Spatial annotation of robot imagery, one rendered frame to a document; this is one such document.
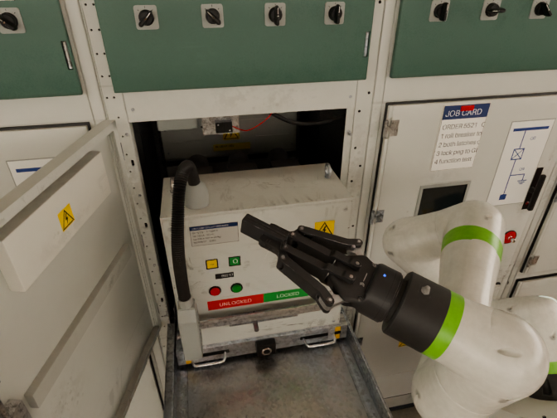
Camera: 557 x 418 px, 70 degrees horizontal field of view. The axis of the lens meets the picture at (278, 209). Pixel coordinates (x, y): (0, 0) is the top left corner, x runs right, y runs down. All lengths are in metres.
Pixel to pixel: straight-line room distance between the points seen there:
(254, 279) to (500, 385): 0.72
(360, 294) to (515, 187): 1.09
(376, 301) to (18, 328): 0.63
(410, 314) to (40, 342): 0.70
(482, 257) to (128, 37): 0.87
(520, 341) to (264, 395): 0.85
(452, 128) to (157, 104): 0.84
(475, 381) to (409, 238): 0.49
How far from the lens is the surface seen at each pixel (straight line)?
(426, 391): 0.66
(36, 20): 1.04
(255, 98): 1.06
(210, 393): 1.29
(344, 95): 1.13
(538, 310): 1.26
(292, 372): 1.31
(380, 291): 0.53
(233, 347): 1.29
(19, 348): 0.88
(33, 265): 0.83
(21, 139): 1.14
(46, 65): 1.05
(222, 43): 1.00
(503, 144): 1.44
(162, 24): 1.00
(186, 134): 1.74
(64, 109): 1.10
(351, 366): 1.34
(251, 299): 1.17
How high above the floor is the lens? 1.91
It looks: 32 degrees down
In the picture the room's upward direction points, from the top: straight up
